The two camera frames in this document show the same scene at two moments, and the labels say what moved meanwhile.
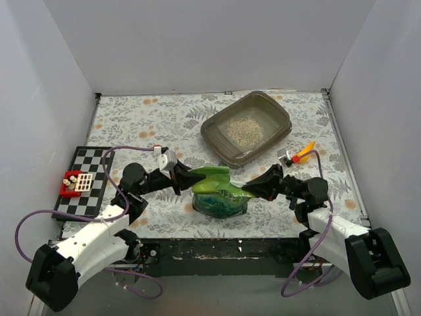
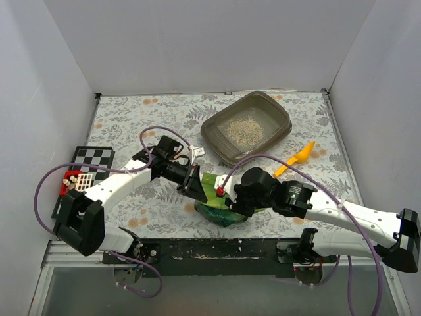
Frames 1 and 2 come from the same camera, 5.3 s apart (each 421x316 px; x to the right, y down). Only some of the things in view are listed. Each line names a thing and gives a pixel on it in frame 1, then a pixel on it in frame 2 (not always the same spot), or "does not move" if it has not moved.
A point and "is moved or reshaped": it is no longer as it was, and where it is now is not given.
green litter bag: x=216 y=195 is moved or reshaped
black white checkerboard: x=89 y=159 does not move
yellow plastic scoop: x=309 y=147 does not move
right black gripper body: x=278 y=182 → x=237 y=202
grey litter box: x=244 y=128 does not move
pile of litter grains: x=245 y=131 does not move
